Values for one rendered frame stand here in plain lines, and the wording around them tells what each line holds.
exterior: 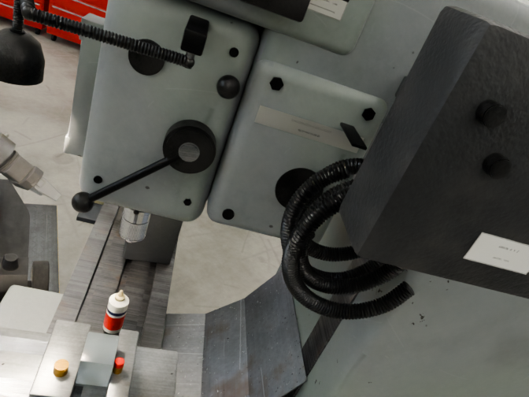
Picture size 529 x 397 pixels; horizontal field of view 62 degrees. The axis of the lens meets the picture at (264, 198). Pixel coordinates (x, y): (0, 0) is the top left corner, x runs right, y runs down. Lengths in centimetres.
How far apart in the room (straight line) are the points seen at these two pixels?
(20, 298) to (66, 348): 36
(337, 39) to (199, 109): 20
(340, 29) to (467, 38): 24
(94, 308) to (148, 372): 24
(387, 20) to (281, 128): 18
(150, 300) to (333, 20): 78
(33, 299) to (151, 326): 30
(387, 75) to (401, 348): 40
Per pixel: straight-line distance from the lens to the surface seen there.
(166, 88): 60
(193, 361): 110
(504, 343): 81
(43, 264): 166
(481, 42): 35
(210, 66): 59
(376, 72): 61
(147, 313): 109
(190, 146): 59
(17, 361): 90
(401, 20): 60
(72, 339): 88
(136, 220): 80
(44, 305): 119
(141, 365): 91
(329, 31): 57
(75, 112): 73
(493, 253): 45
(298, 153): 62
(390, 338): 72
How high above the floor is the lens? 172
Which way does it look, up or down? 29 degrees down
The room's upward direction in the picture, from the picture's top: 22 degrees clockwise
